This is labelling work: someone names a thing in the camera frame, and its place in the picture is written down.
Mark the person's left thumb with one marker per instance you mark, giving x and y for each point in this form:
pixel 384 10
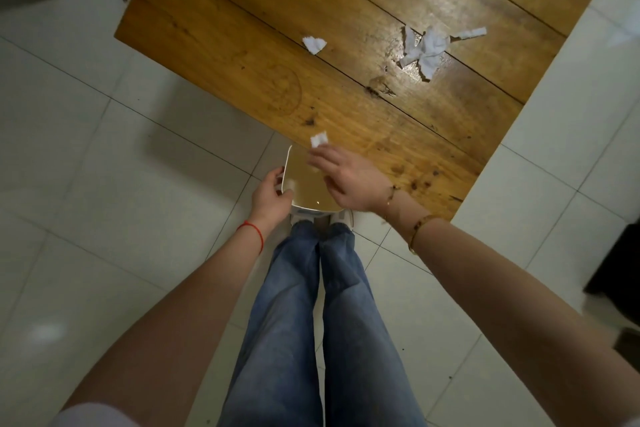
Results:
pixel 286 195

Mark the torn white paper scrap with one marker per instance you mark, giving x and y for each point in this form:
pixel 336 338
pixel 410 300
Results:
pixel 314 44

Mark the person's left hand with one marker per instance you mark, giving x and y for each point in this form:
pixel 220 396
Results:
pixel 267 201

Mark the person's right thumb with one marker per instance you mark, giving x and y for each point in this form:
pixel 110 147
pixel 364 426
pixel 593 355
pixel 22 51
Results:
pixel 335 186

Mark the white square tray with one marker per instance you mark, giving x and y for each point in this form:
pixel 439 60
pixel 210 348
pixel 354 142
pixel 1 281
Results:
pixel 312 184

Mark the black furniture piece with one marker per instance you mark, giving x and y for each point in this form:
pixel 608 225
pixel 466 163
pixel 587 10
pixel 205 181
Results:
pixel 616 261

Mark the white shoe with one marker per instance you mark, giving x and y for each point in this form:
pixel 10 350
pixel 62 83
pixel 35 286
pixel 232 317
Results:
pixel 342 218
pixel 301 216

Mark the blue jeans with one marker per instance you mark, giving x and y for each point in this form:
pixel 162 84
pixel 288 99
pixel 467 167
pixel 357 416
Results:
pixel 320 331

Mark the person's right forearm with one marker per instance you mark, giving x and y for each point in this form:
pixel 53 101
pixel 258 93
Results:
pixel 510 311

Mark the small white paper scrap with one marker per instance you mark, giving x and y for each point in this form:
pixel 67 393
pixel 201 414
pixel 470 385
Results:
pixel 318 140

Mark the person's right hand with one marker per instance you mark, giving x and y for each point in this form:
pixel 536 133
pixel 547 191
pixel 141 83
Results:
pixel 357 184

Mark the person's left forearm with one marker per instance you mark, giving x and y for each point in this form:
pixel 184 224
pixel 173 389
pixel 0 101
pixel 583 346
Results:
pixel 170 321

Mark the white paper strip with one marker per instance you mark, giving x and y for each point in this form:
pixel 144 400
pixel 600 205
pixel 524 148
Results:
pixel 470 33

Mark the white shirt sleeve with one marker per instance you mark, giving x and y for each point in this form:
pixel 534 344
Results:
pixel 92 416

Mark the crumpled white tissue paper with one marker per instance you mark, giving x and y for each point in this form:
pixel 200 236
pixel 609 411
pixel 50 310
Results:
pixel 424 51

